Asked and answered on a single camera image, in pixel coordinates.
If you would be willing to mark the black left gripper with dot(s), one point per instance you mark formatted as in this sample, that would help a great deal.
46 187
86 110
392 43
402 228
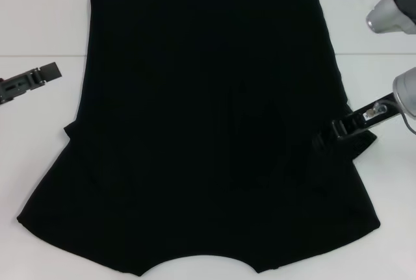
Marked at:
14 88

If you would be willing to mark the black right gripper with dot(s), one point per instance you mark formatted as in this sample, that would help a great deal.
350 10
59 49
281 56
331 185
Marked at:
360 121

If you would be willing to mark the black t-shirt with FREE print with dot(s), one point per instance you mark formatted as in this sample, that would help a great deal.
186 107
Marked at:
195 114

